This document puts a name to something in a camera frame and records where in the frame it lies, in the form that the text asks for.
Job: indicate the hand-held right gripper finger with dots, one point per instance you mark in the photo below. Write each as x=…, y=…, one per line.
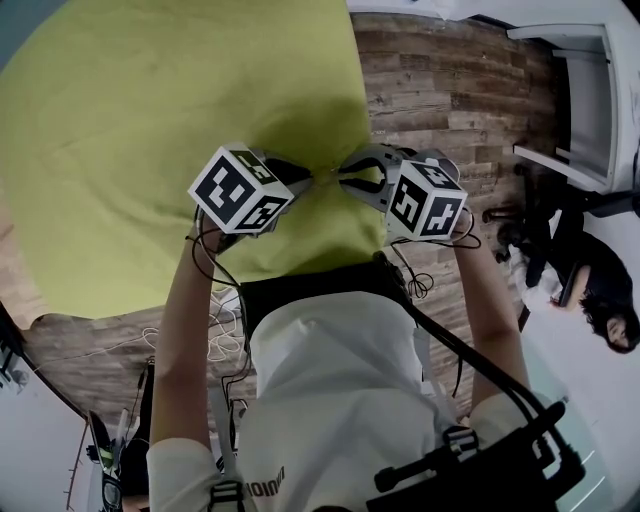
x=372, y=192
x=375, y=159

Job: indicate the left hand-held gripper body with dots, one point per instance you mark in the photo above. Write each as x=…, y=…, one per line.
x=230, y=190

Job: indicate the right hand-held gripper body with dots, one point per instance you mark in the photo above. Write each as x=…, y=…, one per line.
x=430, y=200

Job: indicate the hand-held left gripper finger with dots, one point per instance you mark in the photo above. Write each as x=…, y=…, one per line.
x=295, y=171
x=300, y=189

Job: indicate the person's left forearm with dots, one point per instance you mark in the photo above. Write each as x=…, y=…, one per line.
x=185, y=340

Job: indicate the person's right forearm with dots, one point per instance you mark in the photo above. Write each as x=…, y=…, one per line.
x=490, y=320

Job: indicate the person's black trousers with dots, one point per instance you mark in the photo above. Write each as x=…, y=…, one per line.
x=310, y=285

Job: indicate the green tablecloth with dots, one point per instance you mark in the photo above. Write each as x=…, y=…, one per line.
x=125, y=125

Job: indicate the person's white t-shirt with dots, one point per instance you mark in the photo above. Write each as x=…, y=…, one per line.
x=340, y=390

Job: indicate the white desk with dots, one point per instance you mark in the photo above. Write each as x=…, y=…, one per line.
x=625, y=100

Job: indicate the black chest pack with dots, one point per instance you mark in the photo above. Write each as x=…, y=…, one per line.
x=500, y=475

